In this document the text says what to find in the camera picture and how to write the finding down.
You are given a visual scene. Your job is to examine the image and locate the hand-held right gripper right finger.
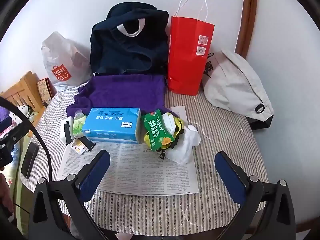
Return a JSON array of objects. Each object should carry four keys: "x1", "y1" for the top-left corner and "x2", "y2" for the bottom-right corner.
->
[{"x1": 214, "y1": 151, "x2": 297, "y2": 240}]

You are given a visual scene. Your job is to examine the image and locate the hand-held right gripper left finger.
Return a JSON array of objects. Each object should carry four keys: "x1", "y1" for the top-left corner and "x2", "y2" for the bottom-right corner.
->
[{"x1": 28, "y1": 149, "x2": 118, "y2": 240}]

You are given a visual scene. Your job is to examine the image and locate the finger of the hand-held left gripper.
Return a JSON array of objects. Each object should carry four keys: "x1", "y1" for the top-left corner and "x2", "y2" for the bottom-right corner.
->
[{"x1": 0, "y1": 124, "x2": 28, "y2": 147}]

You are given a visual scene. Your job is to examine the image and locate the green pocket tissue pack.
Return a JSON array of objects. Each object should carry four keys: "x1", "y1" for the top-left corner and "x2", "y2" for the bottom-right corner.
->
[{"x1": 72, "y1": 112, "x2": 87, "y2": 139}]

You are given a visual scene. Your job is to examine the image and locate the person's left hand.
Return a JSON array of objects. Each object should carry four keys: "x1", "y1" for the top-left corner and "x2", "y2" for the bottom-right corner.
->
[{"x1": 0, "y1": 174, "x2": 15, "y2": 214}]

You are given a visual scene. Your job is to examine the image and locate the black smartphone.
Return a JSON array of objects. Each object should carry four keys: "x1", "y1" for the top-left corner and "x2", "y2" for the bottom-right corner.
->
[{"x1": 21, "y1": 142, "x2": 40, "y2": 179}]

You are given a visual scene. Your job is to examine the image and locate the fruit print sticker sheet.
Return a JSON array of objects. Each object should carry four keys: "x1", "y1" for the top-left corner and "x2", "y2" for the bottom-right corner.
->
[{"x1": 71, "y1": 140, "x2": 88, "y2": 155}]

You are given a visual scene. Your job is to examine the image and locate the grey striped bed sheet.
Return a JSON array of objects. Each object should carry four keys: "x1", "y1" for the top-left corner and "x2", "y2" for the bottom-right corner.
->
[{"x1": 20, "y1": 80, "x2": 269, "y2": 227}]

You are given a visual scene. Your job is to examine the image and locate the newspaper sheet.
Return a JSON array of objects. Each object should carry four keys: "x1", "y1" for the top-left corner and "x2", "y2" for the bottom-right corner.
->
[{"x1": 56, "y1": 106, "x2": 200, "y2": 195}]

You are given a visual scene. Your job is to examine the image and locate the wooden headboard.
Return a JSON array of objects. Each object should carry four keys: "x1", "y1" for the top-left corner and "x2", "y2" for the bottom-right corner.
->
[{"x1": 0, "y1": 71, "x2": 54, "y2": 133}]

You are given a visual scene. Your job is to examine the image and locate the blue tissue pack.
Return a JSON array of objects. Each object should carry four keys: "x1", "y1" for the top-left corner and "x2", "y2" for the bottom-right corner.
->
[{"x1": 82, "y1": 107, "x2": 142, "y2": 144}]

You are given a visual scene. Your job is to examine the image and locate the white crumpled tissue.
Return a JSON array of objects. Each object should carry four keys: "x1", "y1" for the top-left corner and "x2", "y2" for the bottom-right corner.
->
[
  {"x1": 161, "y1": 114, "x2": 177, "y2": 134},
  {"x1": 166, "y1": 124, "x2": 201, "y2": 165}
]

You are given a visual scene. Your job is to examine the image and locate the yellow and white packet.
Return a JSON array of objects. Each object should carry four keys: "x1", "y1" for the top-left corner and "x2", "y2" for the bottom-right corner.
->
[{"x1": 144, "y1": 116, "x2": 186, "y2": 160}]

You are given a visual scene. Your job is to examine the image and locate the green snack packet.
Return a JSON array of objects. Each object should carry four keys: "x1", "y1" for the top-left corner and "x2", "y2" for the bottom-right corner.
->
[{"x1": 141, "y1": 109, "x2": 175, "y2": 152}]

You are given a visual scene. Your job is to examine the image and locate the purple towel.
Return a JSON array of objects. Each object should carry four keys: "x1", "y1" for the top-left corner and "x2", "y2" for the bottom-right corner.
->
[{"x1": 66, "y1": 74, "x2": 179, "y2": 121}]

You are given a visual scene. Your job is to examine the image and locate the white plastic shopping bag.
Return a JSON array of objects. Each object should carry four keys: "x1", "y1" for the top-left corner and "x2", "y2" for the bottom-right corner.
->
[{"x1": 41, "y1": 31, "x2": 93, "y2": 92}]

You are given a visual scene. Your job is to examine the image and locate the red paper bag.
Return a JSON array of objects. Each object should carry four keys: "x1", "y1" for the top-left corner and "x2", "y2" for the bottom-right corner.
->
[{"x1": 167, "y1": 0, "x2": 215, "y2": 96}]

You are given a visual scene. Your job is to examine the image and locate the navy blue backpack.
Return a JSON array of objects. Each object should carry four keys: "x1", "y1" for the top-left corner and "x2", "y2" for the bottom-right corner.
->
[{"x1": 90, "y1": 2, "x2": 169, "y2": 77}]

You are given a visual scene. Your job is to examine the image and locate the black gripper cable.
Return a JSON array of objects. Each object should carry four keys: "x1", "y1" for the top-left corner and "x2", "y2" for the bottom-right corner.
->
[{"x1": 0, "y1": 97, "x2": 52, "y2": 182}]

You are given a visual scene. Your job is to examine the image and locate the black watch strap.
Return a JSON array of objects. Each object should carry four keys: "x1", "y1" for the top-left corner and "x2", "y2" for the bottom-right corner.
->
[
  {"x1": 64, "y1": 121, "x2": 72, "y2": 146},
  {"x1": 78, "y1": 136, "x2": 97, "y2": 152}
]

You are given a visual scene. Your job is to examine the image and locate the brown picture frame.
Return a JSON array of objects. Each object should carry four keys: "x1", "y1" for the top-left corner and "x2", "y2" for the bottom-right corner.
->
[{"x1": 37, "y1": 78, "x2": 57, "y2": 106}]

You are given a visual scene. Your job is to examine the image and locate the light grey drawstring bag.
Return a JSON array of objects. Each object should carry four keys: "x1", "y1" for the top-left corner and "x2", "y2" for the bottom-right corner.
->
[{"x1": 202, "y1": 50, "x2": 275, "y2": 117}]

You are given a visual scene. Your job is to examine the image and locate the brown wooden door frame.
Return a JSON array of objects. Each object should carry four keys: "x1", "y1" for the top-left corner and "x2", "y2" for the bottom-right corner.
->
[{"x1": 235, "y1": 0, "x2": 259, "y2": 59}]

